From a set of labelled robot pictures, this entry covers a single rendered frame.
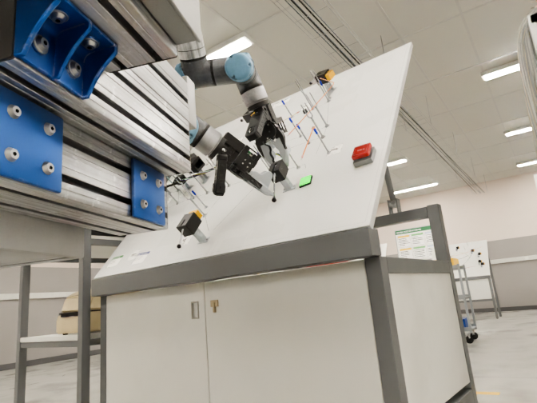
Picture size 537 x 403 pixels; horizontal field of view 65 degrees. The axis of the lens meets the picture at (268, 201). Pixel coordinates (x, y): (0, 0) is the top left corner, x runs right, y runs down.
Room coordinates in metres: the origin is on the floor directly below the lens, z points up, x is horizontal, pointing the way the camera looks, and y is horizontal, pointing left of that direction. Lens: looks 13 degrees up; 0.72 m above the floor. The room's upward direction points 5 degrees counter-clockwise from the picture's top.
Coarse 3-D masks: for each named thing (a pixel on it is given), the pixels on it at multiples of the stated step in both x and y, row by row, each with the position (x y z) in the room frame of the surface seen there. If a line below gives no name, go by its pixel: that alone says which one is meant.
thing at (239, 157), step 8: (224, 136) 1.08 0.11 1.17; (232, 136) 1.06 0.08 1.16; (224, 144) 1.07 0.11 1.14; (232, 144) 1.07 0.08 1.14; (240, 144) 1.08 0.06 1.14; (216, 152) 1.05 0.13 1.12; (224, 152) 1.08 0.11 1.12; (232, 152) 1.08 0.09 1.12; (240, 152) 1.08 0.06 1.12; (248, 152) 1.09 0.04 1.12; (256, 152) 1.08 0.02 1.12; (232, 160) 1.09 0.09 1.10; (240, 160) 1.07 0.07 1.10; (248, 160) 1.09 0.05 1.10; (256, 160) 1.09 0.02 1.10; (232, 168) 1.08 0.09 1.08; (240, 168) 1.08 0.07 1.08; (248, 168) 1.10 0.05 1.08; (240, 176) 1.09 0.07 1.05
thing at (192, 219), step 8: (184, 216) 1.32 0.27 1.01; (192, 216) 1.29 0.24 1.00; (184, 224) 1.28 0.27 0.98; (192, 224) 1.29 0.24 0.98; (200, 224) 1.32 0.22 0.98; (184, 232) 1.30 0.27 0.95; (192, 232) 1.29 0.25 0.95; (200, 232) 1.33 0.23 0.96; (200, 240) 1.35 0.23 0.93; (208, 240) 1.34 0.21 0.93
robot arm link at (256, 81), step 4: (244, 52) 1.12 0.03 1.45; (252, 60) 1.14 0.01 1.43; (256, 72) 1.13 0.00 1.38; (256, 76) 1.14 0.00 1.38; (256, 80) 1.14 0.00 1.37; (260, 80) 1.16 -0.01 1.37; (248, 84) 1.14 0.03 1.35; (252, 84) 1.14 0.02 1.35; (256, 84) 1.15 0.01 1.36; (260, 84) 1.15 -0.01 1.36; (240, 88) 1.16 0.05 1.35; (244, 88) 1.15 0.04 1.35; (248, 88) 1.15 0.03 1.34; (252, 88) 1.14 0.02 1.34; (240, 92) 1.17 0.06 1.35; (244, 92) 1.16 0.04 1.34
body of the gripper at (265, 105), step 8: (256, 104) 1.16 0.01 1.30; (264, 104) 1.17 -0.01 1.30; (256, 112) 1.20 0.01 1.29; (272, 112) 1.23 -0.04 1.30; (272, 120) 1.19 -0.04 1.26; (280, 120) 1.23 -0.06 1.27; (264, 128) 1.20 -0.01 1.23; (272, 128) 1.18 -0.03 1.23; (280, 128) 1.24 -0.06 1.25; (264, 136) 1.21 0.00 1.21; (272, 136) 1.20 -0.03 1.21
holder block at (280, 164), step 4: (280, 160) 1.22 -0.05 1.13; (272, 164) 1.23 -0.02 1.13; (276, 164) 1.21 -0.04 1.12; (280, 164) 1.20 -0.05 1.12; (284, 164) 1.23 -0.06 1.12; (272, 168) 1.21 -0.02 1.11; (276, 168) 1.20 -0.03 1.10; (280, 168) 1.20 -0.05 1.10; (284, 168) 1.22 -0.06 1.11; (272, 172) 1.21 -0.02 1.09; (276, 172) 1.19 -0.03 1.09; (280, 172) 1.19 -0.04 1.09; (284, 172) 1.22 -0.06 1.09; (272, 176) 1.21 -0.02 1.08; (276, 176) 1.21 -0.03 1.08; (280, 176) 1.20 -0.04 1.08; (284, 176) 1.21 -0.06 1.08; (272, 180) 1.22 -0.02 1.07; (276, 180) 1.22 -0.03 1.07; (280, 180) 1.21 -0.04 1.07
